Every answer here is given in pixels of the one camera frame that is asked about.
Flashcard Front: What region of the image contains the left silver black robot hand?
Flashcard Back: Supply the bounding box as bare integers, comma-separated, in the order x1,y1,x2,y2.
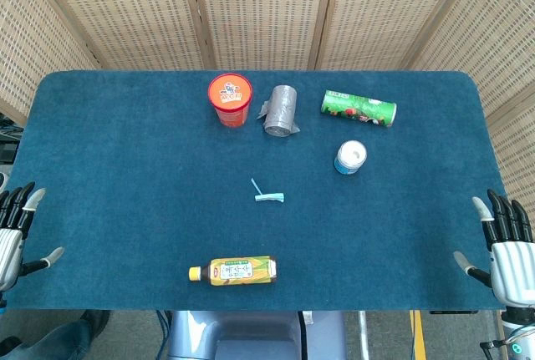
0,181,65,294

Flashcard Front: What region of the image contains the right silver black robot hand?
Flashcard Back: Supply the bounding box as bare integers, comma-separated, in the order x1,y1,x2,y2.
453,188,535,309

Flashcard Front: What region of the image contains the black shoe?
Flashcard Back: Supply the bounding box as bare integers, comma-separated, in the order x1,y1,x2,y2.
79,309,112,340

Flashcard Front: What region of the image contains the blue felt table cover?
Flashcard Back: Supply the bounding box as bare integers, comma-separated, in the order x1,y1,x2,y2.
0,69,523,312

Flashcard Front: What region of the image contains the black cable on base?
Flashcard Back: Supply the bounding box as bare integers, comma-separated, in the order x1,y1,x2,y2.
297,312,309,360

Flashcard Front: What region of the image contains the grey trash bag roll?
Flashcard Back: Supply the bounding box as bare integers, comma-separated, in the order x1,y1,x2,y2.
255,84,301,138

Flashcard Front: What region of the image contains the black equipment clutter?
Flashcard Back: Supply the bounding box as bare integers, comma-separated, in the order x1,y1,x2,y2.
0,113,22,165

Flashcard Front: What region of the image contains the blue cable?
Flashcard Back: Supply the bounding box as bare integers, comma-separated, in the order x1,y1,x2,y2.
156,310,171,360

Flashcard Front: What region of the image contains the small white blue jar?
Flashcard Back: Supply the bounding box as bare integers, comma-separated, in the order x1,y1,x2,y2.
333,139,369,176

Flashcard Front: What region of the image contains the orange lidded snack cup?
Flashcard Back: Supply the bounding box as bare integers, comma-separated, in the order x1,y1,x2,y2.
207,73,254,129

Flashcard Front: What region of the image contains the green chip can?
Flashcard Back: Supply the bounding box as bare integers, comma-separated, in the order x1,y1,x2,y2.
320,89,398,128

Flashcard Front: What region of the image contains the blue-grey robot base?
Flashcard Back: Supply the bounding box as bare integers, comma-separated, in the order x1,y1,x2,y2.
166,310,348,360

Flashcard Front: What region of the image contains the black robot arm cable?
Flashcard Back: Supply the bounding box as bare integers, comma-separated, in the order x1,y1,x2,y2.
480,337,509,351

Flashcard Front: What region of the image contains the dark jeans leg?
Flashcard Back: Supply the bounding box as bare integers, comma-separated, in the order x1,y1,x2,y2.
0,318,94,360

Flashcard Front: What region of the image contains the white table leg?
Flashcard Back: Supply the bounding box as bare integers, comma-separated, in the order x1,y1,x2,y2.
357,311,371,360

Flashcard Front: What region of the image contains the woven bamboo folding screen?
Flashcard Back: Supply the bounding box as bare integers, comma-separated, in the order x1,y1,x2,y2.
0,0,535,227

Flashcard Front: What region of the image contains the yellow tea bottle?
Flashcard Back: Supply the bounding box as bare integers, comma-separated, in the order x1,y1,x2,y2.
188,255,278,287

